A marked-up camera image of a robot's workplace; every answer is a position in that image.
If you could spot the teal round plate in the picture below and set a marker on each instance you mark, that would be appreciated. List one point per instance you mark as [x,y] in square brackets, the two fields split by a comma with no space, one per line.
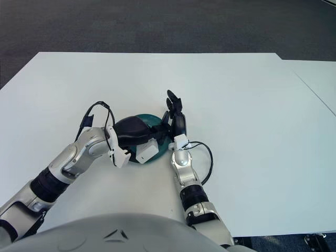
[153,121]

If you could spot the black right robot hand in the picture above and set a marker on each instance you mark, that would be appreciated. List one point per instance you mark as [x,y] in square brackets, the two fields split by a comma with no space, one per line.
[179,123]

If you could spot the grey robot torso shell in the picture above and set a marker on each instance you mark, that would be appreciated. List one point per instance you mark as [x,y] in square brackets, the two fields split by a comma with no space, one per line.
[105,236]

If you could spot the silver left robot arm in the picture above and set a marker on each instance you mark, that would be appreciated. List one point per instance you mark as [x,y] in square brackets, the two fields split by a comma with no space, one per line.
[78,155]

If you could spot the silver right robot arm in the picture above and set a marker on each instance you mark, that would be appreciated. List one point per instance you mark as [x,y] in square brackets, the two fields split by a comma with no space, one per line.
[182,160]

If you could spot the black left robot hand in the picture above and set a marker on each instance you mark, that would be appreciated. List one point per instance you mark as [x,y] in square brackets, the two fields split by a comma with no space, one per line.
[131,130]

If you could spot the black table caster foot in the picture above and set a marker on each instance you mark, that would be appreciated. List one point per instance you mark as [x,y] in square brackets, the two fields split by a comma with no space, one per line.
[315,237]

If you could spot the black table leg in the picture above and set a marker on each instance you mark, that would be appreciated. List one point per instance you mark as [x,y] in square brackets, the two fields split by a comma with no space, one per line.
[242,245]

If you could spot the white square charger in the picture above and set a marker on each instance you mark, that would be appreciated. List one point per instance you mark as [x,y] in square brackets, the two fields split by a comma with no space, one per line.
[147,153]

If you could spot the white strip on floor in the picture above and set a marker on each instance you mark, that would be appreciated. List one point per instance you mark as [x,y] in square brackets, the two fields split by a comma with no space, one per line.
[328,1]

